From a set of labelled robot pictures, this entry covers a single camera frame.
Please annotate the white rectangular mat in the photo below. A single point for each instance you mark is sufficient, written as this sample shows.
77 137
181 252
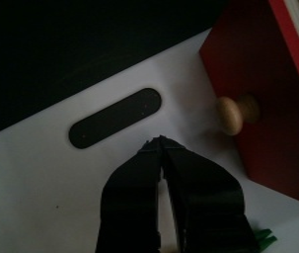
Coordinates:
45 184

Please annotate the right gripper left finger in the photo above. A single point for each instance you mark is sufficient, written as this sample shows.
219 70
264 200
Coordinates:
131 197

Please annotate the black toy skateboard deck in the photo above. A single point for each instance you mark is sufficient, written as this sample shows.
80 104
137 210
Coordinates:
113 118

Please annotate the toy carrot green top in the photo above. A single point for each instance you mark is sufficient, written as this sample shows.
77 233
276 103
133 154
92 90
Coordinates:
263 240

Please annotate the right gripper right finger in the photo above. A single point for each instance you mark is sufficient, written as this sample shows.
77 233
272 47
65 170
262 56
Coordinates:
208 204

